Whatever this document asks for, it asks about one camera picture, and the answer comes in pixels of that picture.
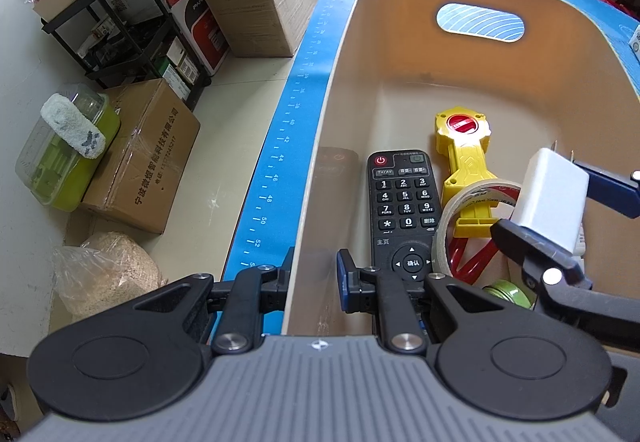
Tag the tissue pack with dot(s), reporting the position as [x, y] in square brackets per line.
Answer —
[635, 38]

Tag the plastic bag of wood shavings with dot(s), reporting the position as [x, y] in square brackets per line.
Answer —
[110, 277]

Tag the yellow toy with red button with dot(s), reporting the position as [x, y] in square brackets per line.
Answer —
[462, 157]

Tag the green round tin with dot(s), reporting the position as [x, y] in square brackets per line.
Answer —
[510, 294]

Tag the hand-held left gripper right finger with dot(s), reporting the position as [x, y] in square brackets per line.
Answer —
[344, 282]

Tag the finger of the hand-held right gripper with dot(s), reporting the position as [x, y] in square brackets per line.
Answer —
[540, 247]
[612, 184]

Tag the white fluffy duster pad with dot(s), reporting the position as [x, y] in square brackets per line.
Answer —
[70, 125]

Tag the green container with clear lid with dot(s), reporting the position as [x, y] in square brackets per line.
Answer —
[50, 177]

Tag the red and white appliance box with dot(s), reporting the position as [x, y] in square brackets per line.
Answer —
[195, 22]

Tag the white wall charger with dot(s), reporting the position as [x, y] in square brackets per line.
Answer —
[550, 192]

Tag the black remote control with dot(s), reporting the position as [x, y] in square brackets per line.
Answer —
[400, 202]

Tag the beige plastic bin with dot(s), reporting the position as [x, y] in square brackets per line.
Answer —
[400, 87]

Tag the film-wrapped cardboard box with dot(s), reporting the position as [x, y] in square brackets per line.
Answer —
[265, 7]

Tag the red plastic legs toy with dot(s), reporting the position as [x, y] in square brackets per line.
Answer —
[470, 267]

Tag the printed cardboard box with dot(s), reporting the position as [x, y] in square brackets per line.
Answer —
[145, 157]

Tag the clear tape roll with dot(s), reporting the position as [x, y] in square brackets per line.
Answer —
[445, 217]

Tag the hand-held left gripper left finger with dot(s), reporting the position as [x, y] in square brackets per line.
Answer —
[287, 267]

